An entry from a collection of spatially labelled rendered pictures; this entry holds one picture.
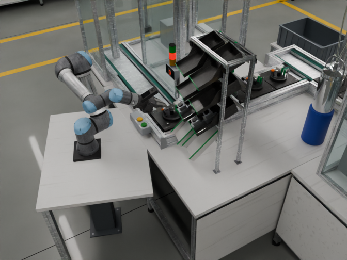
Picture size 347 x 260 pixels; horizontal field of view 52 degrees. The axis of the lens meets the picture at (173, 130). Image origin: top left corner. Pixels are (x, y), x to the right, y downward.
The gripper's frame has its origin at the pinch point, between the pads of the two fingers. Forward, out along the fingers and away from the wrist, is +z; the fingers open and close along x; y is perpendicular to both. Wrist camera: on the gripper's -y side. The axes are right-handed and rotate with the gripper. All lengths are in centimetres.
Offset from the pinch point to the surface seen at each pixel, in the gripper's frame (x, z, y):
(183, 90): -0.1, 5.7, -12.4
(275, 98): -18, 103, -18
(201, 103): 16.3, 8.1, -16.5
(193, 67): 3.2, -0.5, -29.9
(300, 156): 38, 91, -9
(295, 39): -114, 189, -46
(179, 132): 1.0, 22.2, 17.9
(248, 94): 23.4, 26.8, -34.0
